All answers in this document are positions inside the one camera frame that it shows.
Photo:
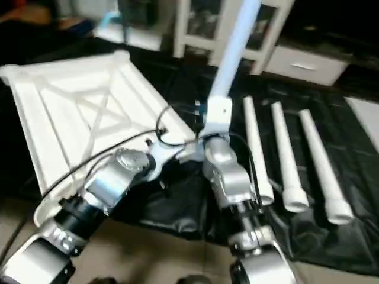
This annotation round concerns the white plastic table top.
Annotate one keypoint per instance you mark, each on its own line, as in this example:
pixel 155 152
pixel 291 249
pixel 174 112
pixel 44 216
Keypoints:
pixel 77 112

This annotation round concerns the white drawer unit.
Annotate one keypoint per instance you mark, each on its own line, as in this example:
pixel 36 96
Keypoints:
pixel 302 65

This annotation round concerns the dark equipment rack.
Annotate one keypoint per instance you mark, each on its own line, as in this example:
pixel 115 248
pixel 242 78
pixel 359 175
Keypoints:
pixel 139 13

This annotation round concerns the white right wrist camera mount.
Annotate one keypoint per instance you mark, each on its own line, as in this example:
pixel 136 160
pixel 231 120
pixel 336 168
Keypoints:
pixel 218 118

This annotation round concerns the blue flat box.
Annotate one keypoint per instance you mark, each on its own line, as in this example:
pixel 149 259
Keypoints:
pixel 77 26

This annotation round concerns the white plastic table leg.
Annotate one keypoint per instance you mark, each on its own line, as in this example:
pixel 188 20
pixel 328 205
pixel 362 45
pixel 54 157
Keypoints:
pixel 257 154
pixel 287 160
pixel 323 171
pixel 234 53

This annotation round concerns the black work mat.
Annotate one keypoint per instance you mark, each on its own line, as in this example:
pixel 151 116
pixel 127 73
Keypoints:
pixel 177 89

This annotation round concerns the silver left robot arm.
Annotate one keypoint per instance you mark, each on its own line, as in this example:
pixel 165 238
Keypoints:
pixel 100 183

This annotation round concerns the brown wooden board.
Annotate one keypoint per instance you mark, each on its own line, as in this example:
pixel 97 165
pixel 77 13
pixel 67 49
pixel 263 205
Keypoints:
pixel 26 13

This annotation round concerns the light blue plastic item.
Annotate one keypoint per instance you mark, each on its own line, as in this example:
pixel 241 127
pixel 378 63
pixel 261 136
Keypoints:
pixel 109 23

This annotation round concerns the white glass door cabinet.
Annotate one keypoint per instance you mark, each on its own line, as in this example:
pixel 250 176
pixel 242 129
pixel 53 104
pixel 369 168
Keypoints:
pixel 183 23

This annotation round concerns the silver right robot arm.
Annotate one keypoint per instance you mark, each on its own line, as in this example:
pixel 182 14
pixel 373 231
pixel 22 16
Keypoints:
pixel 231 183

